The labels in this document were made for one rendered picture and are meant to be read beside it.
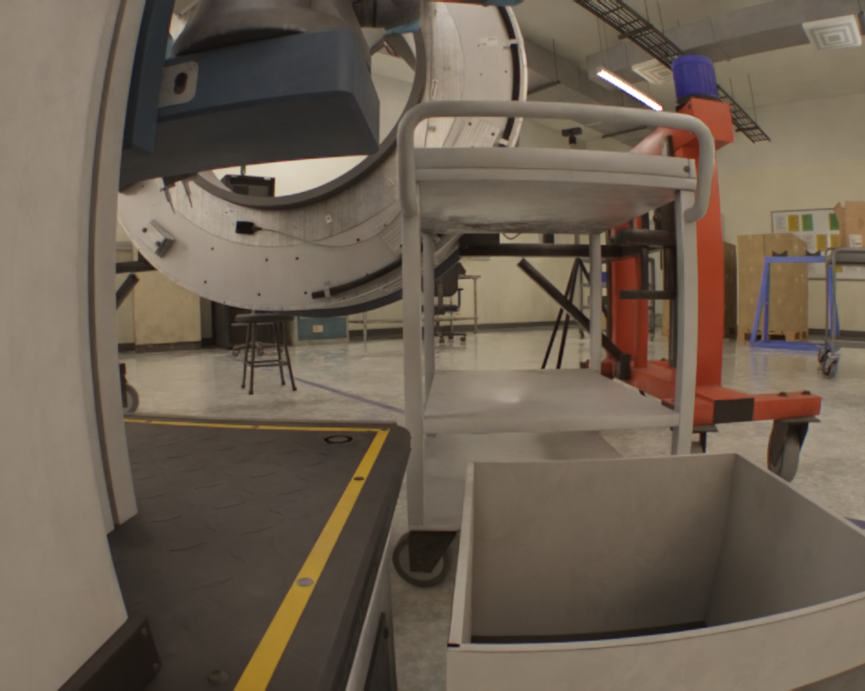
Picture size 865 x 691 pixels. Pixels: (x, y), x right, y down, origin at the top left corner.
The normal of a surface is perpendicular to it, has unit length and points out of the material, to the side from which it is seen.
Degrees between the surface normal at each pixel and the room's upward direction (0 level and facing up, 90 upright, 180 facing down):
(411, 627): 0
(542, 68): 90
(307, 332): 90
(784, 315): 90
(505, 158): 90
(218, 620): 0
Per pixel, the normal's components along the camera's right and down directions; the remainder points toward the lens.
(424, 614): -0.01, -1.00
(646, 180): -0.04, 0.08
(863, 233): -0.59, 0.07
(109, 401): 1.00, -0.01
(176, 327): 0.60, 0.06
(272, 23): 0.31, 0.07
